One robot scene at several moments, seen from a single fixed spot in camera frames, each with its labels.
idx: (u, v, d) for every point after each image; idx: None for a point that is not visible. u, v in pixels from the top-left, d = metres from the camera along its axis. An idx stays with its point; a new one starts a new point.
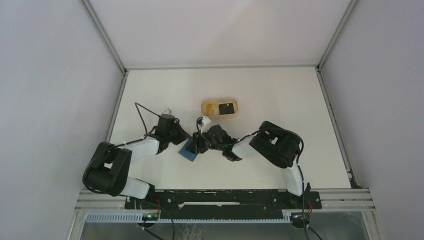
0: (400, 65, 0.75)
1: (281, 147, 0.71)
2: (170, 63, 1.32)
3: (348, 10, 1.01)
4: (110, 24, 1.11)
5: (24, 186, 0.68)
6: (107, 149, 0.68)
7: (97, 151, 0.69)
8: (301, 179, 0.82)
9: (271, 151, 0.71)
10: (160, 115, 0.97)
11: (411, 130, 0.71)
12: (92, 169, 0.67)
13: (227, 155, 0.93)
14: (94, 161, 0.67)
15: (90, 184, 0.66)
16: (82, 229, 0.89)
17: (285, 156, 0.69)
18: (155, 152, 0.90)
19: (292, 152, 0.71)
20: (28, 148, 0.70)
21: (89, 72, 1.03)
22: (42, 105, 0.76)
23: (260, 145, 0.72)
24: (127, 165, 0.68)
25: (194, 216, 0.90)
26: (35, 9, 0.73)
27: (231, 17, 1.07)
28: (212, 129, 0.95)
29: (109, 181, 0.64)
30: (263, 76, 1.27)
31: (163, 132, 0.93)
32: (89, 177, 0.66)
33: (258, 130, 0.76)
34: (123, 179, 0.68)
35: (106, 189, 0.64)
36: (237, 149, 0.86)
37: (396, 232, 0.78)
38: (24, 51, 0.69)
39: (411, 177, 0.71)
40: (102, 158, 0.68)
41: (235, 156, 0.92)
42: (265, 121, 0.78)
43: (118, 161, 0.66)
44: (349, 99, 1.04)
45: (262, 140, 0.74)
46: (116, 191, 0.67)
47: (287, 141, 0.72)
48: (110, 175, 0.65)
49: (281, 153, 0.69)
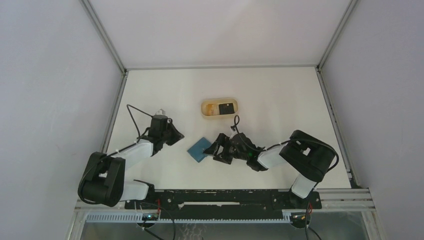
0: (400, 65, 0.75)
1: (316, 160, 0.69)
2: (169, 63, 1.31)
3: (348, 10, 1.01)
4: (110, 23, 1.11)
5: (24, 186, 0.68)
6: (99, 160, 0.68)
7: (89, 163, 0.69)
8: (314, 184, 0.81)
9: (304, 164, 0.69)
10: (153, 116, 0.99)
11: (411, 130, 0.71)
12: (87, 181, 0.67)
13: (252, 165, 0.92)
14: (87, 174, 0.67)
15: (86, 196, 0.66)
16: (82, 229, 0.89)
17: (320, 170, 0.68)
18: (151, 154, 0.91)
19: (326, 165, 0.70)
20: (29, 148, 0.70)
21: (88, 72, 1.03)
22: (42, 105, 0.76)
23: (293, 158, 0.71)
24: (122, 174, 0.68)
25: (194, 216, 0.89)
26: (35, 9, 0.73)
27: (231, 17, 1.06)
28: (238, 135, 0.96)
29: (106, 192, 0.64)
30: (263, 76, 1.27)
31: (156, 133, 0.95)
32: (84, 189, 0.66)
33: (290, 140, 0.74)
34: (119, 187, 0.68)
35: (104, 200, 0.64)
36: (262, 158, 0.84)
37: (396, 232, 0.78)
38: (24, 50, 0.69)
39: (411, 177, 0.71)
40: (95, 169, 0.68)
41: (260, 166, 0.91)
42: (297, 130, 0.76)
43: (111, 171, 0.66)
44: (350, 100, 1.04)
45: (295, 152, 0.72)
46: (114, 200, 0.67)
47: (320, 153, 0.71)
48: (106, 185, 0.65)
49: (316, 167, 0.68)
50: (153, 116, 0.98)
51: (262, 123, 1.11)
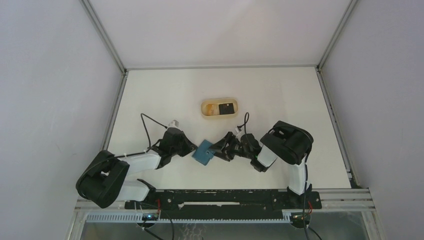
0: (399, 66, 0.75)
1: (291, 143, 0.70)
2: (170, 62, 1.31)
3: (348, 10, 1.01)
4: (110, 24, 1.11)
5: (24, 186, 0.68)
6: (106, 159, 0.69)
7: (96, 160, 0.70)
8: (305, 179, 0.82)
9: (280, 146, 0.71)
10: (167, 128, 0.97)
11: (411, 130, 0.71)
12: (87, 176, 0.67)
13: (255, 165, 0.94)
14: (90, 169, 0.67)
15: (81, 191, 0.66)
16: (82, 229, 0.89)
17: (295, 152, 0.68)
18: (156, 167, 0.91)
19: (303, 150, 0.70)
20: (29, 148, 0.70)
21: (89, 72, 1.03)
22: (42, 105, 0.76)
23: (270, 141, 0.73)
24: (122, 178, 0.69)
25: (194, 216, 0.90)
26: (36, 9, 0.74)
27: (231, 17, 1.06)
28: (246, 135, 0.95)
29: (101, 191, 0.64)
30: (263, 76, 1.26)
31: (167, 147, 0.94)
32: (82, 183, 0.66)
33: (272, 128, 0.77)
34: (115, 191, 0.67)
35: (96, 198, 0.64)
36: (260, 158, 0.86)
37: (396, 232, 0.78)
38: (25, 51, 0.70)
39: (411, 177, 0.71)
40: (99, 167, 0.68)
41: (263, 167, 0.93)
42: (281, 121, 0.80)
43: (114, 173, 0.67)
44: (350, 100, 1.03)
45: (272, 136, 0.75)
46: (106, 203, 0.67)
47: (295, 137, 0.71)
48: (103, 185, 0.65)
49: (291, 149, 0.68)
50: (168, 128, 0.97)
51: (262, 123, 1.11)
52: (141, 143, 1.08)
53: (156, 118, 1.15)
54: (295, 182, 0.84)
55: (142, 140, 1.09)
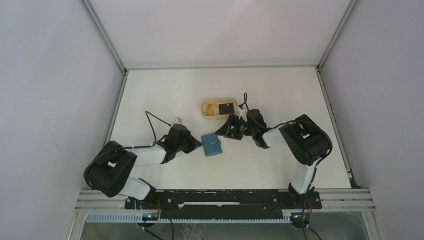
0: (399, 67, 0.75)
1: (309, 142, 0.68)
2: (169, 63, 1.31)
3: (348, 10, 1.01)
4: (110, 24, 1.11)
5: (24, 187, 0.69)
6: (113, 149, 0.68)
7: (104, 149, 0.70)
8: (310, 181, 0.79)
9: (297, 143, 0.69)
10: (172, 125, 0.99)
11: (411, 130, 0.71)
12: (95, 165, 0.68)
13: (257, 140, 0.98)
14: (98, 158, 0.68)
15: (89, 178, 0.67)
16: (82, 229, 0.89)
17: (309, 152, 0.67)
18: (160, 162, 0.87)
19: (318, 151, 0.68)
20: (29, 148, 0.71)
21: (89, 71, 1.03)
22: (42, 105, 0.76)
23: (289, 134, 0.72)
24: (129, 168, 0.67)
25: (194, 216, 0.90)
26: (36, 9, 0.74)
27: (231, 17, 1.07)
28: (249, 111, 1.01)
29: (107, 182, 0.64)
30: (262, 76, 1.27)
31: (172, 143, 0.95)
32: (90, 171, 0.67)
33: (293, 120, 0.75)
34: (123, 181, 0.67)
35: (103, 188, 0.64)
36: (267, 135, 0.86)
37: (396, 232, 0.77)
38: (25, 50, 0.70)
39: (411, 177, 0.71)
40: (107, 156, 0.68)
41: (263, 143, 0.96)
42: (304, 114, 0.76)
43: (120, 163, 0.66)
44: (350, 100, 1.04)
45: (293, 129, 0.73)
46: (112, 192, 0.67)
47: (315, 138, 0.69)
48: (110, 175, 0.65)
49: (306, 148, 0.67)
50: (172, 125, 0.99)
51: None
52: (141, 142, 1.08)
53: (156, 117, 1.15)
54: (299, 182, 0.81)
55: (143, 140, 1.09)
